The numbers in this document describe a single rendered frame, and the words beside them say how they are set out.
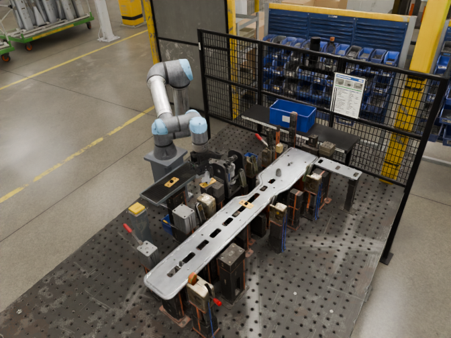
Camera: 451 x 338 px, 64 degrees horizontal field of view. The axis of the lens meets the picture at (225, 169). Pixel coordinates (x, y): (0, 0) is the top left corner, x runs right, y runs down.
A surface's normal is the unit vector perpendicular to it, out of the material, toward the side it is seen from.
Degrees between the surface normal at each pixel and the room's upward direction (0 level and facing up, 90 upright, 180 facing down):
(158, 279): 0
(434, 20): 90
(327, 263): 0
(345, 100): 90
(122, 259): 0
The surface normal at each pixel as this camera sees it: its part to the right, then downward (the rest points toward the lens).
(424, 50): -0.58, 0.51
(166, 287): -0.04, -0.80
